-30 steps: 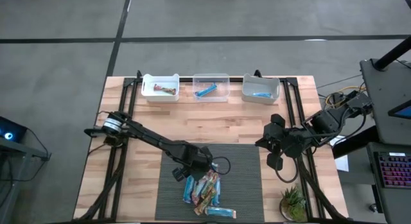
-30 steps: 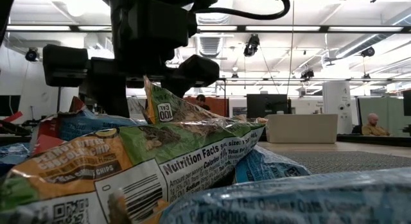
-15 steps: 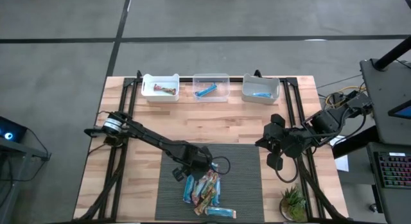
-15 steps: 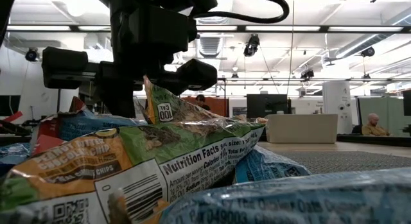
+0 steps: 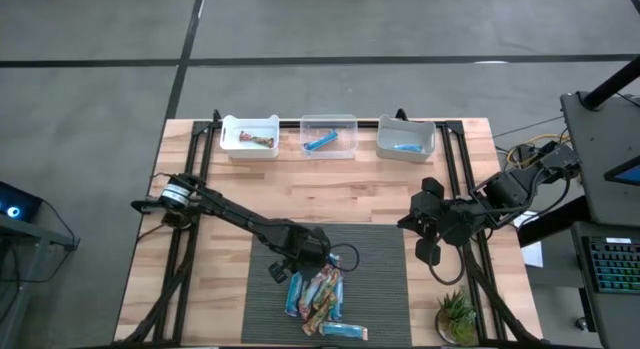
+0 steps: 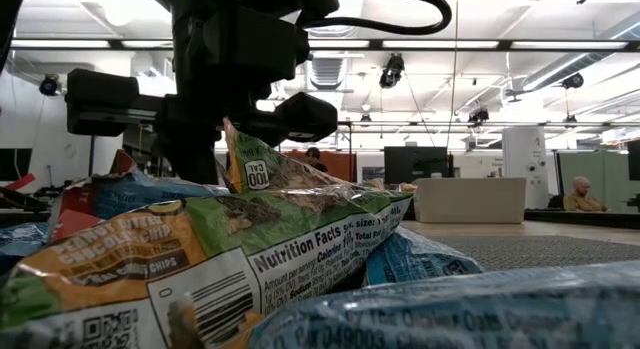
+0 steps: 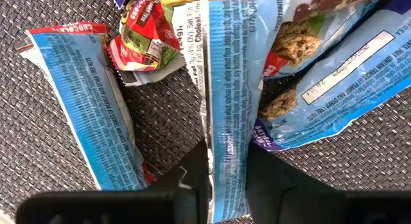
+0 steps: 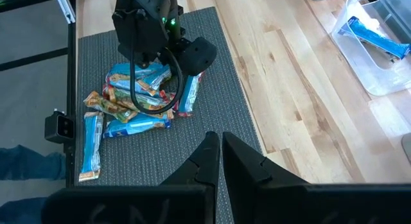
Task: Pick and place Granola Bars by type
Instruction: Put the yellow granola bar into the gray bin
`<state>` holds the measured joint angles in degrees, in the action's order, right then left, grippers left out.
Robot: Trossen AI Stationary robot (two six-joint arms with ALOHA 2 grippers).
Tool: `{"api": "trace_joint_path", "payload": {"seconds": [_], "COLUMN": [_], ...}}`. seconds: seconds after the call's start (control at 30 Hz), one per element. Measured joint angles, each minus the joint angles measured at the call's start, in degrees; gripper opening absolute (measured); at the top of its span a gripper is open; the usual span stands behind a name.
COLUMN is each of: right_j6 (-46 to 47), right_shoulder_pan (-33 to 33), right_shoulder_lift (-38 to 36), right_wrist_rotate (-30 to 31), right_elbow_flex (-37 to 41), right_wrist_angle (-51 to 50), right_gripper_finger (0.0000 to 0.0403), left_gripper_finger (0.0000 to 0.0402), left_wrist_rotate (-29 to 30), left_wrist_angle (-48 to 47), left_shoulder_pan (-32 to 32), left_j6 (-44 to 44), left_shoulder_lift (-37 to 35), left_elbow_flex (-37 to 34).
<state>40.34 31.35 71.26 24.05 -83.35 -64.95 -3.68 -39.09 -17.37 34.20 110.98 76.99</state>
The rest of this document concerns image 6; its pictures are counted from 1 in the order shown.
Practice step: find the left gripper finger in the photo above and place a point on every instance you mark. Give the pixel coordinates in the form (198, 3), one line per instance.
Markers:
(182, 154)
(207, 159)

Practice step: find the green orange peanut butter bar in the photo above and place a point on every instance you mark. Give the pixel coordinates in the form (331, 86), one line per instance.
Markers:
(150, 249)
(280, 174)

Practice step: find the light blue orange-ended bar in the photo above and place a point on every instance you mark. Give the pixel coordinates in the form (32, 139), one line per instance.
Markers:
(450, 314)

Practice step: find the red and blue granola bar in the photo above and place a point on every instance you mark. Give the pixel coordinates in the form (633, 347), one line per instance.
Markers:
(140, 194)

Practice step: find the black ceiling spotlight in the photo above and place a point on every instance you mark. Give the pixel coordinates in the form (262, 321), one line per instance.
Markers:
(50, 85)
(478, 115)
(392, 71)
(573, 81)

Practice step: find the person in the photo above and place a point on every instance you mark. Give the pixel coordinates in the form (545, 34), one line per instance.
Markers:
(582, 199)
(316, 161)

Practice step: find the black computer monitor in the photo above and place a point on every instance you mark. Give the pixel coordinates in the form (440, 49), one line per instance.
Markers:
(635, 161)
(417, 164)
(15, 164)

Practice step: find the red flat strip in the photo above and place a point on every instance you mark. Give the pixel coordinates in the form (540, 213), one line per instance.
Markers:
(17, 183)

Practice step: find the blue oatmeal raisin bar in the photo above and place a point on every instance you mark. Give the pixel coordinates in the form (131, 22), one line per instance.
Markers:
(415, 259)

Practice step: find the black beam with light strips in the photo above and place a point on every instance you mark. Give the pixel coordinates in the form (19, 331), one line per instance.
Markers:
(440, 44)

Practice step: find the white round pillar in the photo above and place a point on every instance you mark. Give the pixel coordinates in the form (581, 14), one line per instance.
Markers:
(525, 159)

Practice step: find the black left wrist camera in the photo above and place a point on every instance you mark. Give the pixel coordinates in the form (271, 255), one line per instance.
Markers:
(255, 44)

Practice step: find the orange partition wall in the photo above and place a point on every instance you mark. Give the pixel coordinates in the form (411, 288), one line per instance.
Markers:
(340, 164)

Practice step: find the silver ceiling air duct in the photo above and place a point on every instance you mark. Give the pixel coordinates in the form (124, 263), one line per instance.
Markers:
(327, 71)

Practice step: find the black pipe frame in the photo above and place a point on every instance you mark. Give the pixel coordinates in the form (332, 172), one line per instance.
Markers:
(425, 123)

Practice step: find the green partition wall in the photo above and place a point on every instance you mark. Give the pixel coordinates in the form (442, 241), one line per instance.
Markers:
(615, 169)

